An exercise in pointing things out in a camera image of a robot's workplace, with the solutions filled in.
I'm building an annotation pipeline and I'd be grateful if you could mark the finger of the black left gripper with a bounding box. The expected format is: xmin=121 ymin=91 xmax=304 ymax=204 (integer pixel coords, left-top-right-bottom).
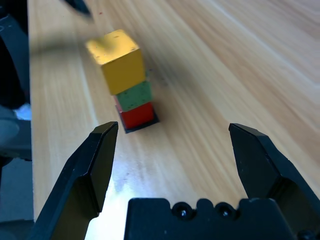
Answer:
xmin=59 ymin=0 xmax=94 ymax=19

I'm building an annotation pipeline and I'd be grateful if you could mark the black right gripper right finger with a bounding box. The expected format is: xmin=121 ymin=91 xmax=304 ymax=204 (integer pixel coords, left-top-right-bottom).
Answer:
xmin=228 ymin=122 xmax=320 ymax=240

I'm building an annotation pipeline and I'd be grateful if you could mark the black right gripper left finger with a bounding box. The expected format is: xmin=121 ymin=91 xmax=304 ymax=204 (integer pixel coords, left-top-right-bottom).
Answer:
xmin=26 ymin=121 xmax=119 ymax=240

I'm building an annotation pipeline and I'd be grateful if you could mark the yellow wooden block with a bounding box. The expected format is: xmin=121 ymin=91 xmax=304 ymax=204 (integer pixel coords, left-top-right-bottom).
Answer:
xmin=84 ymin=29 xmax=146 ymax=96

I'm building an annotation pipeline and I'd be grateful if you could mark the red wooden block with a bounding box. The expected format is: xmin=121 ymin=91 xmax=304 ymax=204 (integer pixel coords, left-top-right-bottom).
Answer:
xmin=114 ymin=96 xmax=155 ymax=129

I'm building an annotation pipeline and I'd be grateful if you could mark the green wooden block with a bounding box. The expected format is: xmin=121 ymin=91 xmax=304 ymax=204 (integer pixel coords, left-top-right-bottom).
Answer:
xmin=115 ymin=80 xmax=153 ymax=112

